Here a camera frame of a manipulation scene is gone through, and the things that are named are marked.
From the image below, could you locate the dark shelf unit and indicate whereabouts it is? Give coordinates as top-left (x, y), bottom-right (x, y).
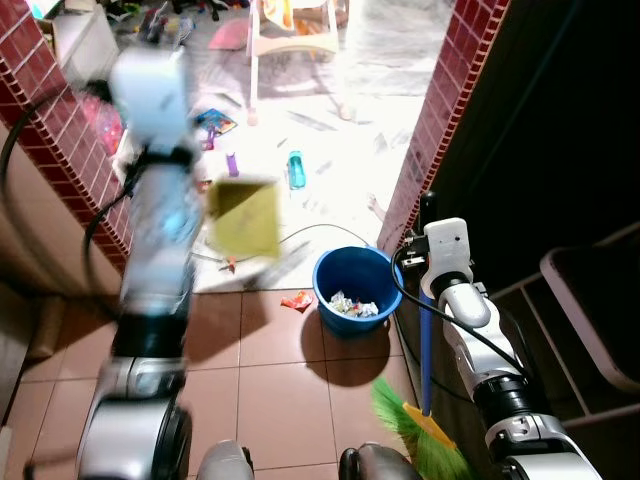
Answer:
top-left (480, 222), bottom-right (640, 431)

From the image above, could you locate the white high chair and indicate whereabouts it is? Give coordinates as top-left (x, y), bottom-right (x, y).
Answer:
top-left (247, 0), bottom-right (353, 127)

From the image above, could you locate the blue-handled green broom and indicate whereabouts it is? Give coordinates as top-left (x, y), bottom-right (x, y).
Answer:
top-left (369, 190), bottom-right (473, 480)

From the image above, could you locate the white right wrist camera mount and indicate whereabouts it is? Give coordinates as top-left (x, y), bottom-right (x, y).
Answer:
top-left (421, 217), bottom-right (474, 299)

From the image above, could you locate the pink pillow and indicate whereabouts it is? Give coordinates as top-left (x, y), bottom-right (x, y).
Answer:
top-left (206, 19), bottom-right (252, 52)

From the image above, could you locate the orange snack wrapper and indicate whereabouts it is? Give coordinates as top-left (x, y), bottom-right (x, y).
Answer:
top-left (281, 289), bottom-right (314, 312)

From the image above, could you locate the crumpled trash pile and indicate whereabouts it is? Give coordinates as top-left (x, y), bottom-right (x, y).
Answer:
top-left (329, 291), bottom-right (382, 320)

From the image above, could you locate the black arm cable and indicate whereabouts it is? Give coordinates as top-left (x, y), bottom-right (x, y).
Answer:
top-left (390, 245), bottom-right (523, 389)
top-left (0, 88), bottom-right (136, 301)

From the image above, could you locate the grey robot left leg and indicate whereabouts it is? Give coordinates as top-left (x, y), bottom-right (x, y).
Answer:
top-left (195, 440), bottom-right (253, 480)

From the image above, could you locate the pink patterned item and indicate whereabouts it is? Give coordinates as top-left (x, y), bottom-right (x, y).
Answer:
top-left (84, 98), bottom-right (127, 153)

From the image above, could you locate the grey robot right leg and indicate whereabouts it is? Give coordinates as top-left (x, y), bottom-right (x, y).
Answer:
top-left (339, 443), bottom-right (413, 480)

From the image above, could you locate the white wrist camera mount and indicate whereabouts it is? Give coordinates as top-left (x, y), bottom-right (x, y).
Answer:
top-left (108, 48), bottom-right (197, 153)
top-left (421, 217), bottom-right (474, 299)

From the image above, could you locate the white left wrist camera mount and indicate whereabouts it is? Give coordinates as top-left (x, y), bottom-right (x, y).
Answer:
top-left (108, 48), bottom-right (197, 153)

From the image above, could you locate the thin white floor cable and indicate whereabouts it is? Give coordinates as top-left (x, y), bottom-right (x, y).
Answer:
top-left (280, 221), bottom-right (377, 263)

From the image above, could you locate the blue plastic bucket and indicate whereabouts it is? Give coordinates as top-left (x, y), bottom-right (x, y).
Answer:
top-left (313, 246), bottom-right (404, 338)

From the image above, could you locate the grey robot leg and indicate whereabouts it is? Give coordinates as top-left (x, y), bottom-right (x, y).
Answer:
top-left (339, 443), bottom-right (413, 480)
top-left (195, 440), bottom-right (253, 480)

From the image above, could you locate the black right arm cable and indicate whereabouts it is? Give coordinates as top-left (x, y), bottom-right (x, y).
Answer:
top-left (390, 245), bottom-right (523, 389)

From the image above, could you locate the yellow dustpan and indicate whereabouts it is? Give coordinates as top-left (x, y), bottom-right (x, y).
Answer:
top-left (206, 177), bottom-right (284, 262)

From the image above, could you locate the teal water bottle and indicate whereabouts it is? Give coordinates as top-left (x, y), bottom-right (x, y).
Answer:
top-left (288, 150), bottom-right (308, 192)

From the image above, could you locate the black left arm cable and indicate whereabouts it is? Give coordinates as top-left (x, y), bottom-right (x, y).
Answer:
top-left (0, 88), bottom-right (136, 301)

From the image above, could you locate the colourful picture book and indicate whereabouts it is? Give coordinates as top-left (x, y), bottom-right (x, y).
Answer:
top-left (194, 107), bottom-right (239, 137)

